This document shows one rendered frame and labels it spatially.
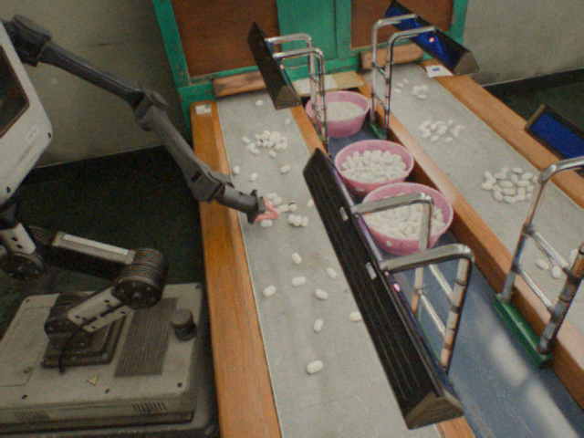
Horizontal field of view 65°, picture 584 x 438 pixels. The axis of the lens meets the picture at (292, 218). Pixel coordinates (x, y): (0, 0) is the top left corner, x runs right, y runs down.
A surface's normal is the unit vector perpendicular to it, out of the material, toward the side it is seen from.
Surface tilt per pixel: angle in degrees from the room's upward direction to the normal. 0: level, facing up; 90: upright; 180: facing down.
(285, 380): 0
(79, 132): 90
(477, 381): 0
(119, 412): 90
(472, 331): 0
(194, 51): 90
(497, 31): 90
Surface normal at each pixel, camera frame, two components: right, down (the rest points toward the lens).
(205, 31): 0.22, 0.62
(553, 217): -0.10, -0.76
